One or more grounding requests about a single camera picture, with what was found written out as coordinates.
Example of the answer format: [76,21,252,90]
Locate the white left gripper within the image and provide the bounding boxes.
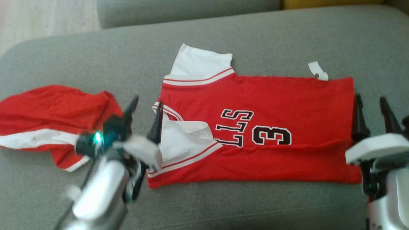
[121,95,165,203]

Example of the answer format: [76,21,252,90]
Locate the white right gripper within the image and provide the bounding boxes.
[345,93,409,200]

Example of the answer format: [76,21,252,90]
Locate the red basketball jersey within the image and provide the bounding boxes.
[146,43,364,189]

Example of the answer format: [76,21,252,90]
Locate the white paper hang tag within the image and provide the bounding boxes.
[308,61,329,81]

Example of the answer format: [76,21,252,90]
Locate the red shorts with white stripe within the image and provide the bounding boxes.
[0,84,124,173]

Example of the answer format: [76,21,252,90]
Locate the yellow sofa cushion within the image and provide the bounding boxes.
[281,0,386,10]

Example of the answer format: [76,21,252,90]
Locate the grey sofa seat cushion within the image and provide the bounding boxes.
[0,4,409,230]

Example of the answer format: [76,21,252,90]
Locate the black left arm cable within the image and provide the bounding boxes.
[54,160,95,230]

